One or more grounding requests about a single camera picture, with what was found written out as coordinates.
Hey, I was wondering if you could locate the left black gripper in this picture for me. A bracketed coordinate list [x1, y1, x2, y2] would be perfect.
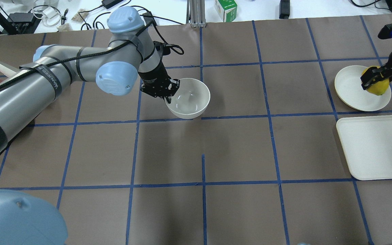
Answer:
[140, 70, 180, 104]

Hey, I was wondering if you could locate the yellow lemon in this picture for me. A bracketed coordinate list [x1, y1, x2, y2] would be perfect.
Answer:
[360, 66, 390, 96]

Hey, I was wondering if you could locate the white bowl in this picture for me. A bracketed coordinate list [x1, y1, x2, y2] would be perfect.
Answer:
[165, 78, 211, 119]

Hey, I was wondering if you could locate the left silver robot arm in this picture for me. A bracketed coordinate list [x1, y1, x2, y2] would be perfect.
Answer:
[0, 6, 180, 155]

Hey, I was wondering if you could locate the white round plate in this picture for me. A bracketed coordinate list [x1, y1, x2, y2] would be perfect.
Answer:
[334, 65, 392, 112]

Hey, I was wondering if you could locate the white rectangular tray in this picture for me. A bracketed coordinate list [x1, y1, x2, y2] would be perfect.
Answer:
[336, 115, 392, 180]

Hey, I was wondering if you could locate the green white box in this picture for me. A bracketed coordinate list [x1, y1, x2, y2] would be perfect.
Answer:
[214, 0, 238, 23]

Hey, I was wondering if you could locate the black power adapter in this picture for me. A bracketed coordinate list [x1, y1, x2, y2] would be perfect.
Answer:
[279, 0, 291, 19]

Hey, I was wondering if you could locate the cream plate in rack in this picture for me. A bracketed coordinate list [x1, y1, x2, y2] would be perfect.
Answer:
[0, 61, 20, 78]

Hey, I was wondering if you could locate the aluminium frame post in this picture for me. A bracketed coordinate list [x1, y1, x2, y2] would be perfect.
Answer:
[186, 0, 206, 28]

